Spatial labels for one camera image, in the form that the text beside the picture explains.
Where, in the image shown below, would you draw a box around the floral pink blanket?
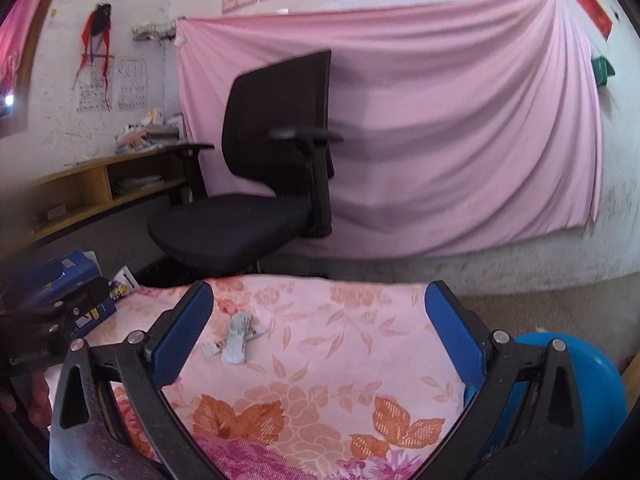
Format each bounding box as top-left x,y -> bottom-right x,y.
74,273 -> 482,480

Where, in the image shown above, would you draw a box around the person's left hand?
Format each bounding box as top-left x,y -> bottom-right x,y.
0,370 -> 52,429

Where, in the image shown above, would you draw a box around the black office chair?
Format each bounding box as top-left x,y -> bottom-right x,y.
148,50 -> 343,278

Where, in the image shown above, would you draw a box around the green wall holder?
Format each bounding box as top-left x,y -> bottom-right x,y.
591,55 -> 616,87

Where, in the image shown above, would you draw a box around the wall calendar sheets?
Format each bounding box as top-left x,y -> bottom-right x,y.
73,56 -> 148,113

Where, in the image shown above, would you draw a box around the blue plastic bucket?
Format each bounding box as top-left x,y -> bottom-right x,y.
462,330 -> 629,476

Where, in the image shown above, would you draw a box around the small white blue packet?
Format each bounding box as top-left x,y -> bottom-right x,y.
110,266 -> 140,302

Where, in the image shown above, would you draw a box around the blue cardboard box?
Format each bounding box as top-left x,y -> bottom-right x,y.
8,250 -> 116,337

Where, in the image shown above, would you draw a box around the pink hanging cloth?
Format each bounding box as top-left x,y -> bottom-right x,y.
176,0 -> 602,260

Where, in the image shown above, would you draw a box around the stack of books papers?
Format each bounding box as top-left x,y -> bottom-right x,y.
116,108 -> 186,155

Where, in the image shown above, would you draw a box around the red diamond wall paper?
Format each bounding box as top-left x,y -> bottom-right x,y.
576,0 -> 613,40

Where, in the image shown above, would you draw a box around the red black wall ornament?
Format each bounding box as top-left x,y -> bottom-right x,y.
72,2 -> 112,110

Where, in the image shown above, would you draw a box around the wooden desk shelf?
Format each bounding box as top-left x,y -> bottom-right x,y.
26,150 -> 186,245

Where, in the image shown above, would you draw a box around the wall rack with items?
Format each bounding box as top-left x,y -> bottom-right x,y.
131,20 -> 177,42

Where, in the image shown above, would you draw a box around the wooden cabinet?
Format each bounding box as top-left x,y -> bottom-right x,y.
622,356 -> 640,411

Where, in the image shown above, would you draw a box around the white tube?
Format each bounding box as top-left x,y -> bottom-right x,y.
221,312 -> 267,365

